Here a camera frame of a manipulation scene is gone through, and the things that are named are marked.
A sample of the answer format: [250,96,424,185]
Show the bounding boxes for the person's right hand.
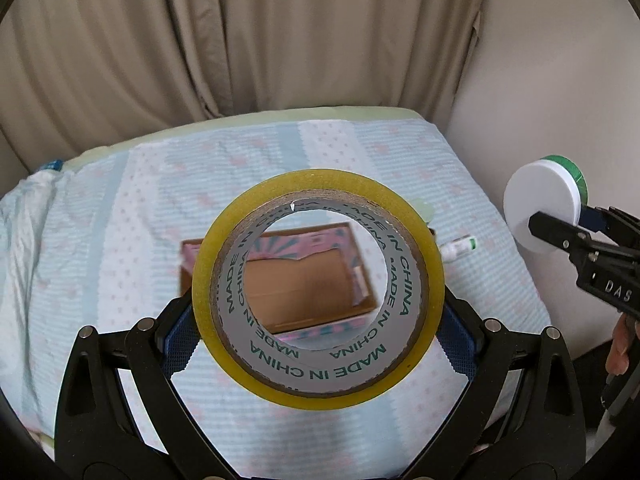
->
[605,314,640,376]

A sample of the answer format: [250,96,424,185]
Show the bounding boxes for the pale green round jar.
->
[409,198,435,224]

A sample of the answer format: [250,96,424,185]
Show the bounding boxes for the white medicine bottle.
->
[439,235,478,263]

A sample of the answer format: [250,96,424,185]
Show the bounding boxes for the yellow packing tape roll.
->
[191,169,445,411]

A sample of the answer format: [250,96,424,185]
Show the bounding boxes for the white green thread spool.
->
[503,155,589,254]

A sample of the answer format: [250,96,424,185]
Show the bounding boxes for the blue checkered bed sheet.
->
[0,118,552,479]

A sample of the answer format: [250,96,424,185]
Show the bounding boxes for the pale green mattress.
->
[61,106,423,171]

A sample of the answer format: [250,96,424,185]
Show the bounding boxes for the cardboard box with pink lining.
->
[206,214,422,350]

